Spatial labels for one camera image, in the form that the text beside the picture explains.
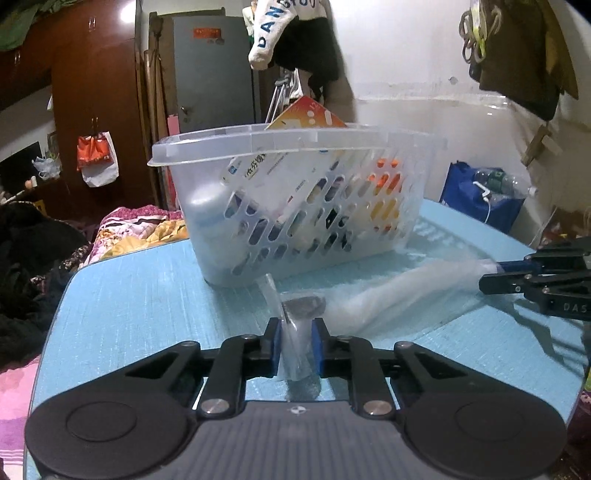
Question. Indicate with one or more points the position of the white lettered hanging garment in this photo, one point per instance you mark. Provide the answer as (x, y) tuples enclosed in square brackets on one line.
[(265, 41)]

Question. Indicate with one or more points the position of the pink floral blanket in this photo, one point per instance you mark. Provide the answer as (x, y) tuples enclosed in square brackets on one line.
[(14, 406)]

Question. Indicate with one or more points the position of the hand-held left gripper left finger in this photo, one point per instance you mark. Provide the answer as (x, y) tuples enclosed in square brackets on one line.
[(275, 346)]

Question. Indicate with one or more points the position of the wooden planks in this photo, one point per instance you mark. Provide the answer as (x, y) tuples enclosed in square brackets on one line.
[(152, 92)]

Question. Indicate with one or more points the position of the black television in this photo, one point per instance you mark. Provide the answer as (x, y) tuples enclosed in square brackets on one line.
[(18, 161)]

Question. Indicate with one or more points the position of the green tarp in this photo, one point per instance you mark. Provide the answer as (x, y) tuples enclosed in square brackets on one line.
[(14, 23)]

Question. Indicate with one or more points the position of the yellow patterned blanket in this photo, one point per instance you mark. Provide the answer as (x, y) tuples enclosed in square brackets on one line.
[(138, 230)]

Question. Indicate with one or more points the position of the small clear plastic bag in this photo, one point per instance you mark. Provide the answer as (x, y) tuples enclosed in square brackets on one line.
[(295, 341)]

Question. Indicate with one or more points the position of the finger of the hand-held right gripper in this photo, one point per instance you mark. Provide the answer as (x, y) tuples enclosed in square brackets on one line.
[(512, 266), (503, 282)]

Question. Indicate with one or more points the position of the orange hanging bag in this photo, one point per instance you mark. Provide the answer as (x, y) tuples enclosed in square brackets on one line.
[(90, 150)]

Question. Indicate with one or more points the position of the orange white card box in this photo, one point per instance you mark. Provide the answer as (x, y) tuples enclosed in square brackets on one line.
[(295, 113)]

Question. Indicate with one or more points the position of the clear plastic bottle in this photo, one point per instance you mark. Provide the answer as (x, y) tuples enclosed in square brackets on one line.
[(503, 182)]

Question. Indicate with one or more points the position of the black hanging garment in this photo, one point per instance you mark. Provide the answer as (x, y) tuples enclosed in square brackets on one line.
[(314, 50)]

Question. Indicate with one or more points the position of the black clothes pile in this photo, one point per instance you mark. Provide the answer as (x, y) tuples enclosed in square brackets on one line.
[(32, 258)]

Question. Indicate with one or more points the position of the brown wooden wardrobe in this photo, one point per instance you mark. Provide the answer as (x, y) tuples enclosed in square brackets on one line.
[(92, 69)]

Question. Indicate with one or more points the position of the white hanging plastic bag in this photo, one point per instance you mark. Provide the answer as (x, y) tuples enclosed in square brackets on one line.
[(104, 177)]

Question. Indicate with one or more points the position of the white plastic basket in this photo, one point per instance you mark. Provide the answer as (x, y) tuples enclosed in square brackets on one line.
[(369, 138)]

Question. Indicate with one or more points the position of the grey door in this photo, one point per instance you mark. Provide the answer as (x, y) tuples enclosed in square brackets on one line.
[(207, 83)]

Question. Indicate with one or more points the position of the white metal rack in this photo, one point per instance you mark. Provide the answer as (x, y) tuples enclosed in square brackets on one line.
[(277, 99)]

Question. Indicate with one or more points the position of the crumpled white plastic bag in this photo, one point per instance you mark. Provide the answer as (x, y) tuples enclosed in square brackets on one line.
[(46, 168)]

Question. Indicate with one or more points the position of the wooden clip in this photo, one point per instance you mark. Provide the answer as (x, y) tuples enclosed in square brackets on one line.
[(542, 145)]

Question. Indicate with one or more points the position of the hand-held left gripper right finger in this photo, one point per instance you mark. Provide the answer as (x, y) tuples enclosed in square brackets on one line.
[(317, 346)]

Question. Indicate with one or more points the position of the white medicine box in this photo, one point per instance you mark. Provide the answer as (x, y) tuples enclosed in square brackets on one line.
[(268, 168)]

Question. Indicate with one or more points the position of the orange bottle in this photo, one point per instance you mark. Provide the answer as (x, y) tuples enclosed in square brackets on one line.
[(385, 184)]

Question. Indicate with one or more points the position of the blue shopping bag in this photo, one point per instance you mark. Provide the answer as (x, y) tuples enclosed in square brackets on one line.
[(461, 194)]

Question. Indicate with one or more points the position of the pink board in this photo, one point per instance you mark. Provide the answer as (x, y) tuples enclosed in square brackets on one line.
[(173, 124)]

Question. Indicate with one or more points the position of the olive hanging garment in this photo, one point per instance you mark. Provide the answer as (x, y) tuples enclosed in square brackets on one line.
[(521, 55)]

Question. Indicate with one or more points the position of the large clear plastic bag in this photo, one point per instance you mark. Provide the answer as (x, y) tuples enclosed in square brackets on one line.
[(415, 290)]

